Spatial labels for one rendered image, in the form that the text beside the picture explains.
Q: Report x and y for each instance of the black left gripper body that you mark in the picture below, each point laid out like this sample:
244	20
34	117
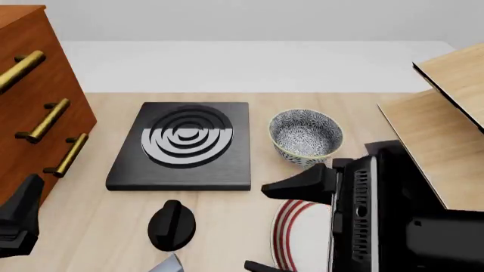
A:
17	238

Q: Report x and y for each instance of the small grey flat plate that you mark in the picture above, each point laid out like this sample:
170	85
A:
170	265

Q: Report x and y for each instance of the white plate with red rings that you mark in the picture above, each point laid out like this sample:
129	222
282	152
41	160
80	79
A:
302	241

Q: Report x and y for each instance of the round black stove knob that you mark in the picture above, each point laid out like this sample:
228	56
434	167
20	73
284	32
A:
172	226

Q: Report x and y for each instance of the pale wooden shelf unit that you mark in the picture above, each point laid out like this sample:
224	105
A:
435	136

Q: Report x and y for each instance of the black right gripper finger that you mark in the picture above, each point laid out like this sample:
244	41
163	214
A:
306	184
261	267

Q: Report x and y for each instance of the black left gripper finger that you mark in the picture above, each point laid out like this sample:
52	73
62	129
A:
26	198

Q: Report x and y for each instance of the flat black stove plate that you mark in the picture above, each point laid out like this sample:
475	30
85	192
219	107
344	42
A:
128	170

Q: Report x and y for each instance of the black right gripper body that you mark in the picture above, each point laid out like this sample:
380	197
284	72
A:
359	212

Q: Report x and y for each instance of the wooden cabinet drawer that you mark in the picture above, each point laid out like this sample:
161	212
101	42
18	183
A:
72	119
45	76
49	181

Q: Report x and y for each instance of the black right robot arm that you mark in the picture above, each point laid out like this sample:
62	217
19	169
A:
435	241

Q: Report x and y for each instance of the red-brown wooden cabinet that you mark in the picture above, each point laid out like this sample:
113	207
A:
49	79

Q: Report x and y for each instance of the blue-white patterned bowl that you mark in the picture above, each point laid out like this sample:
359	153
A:
306	136

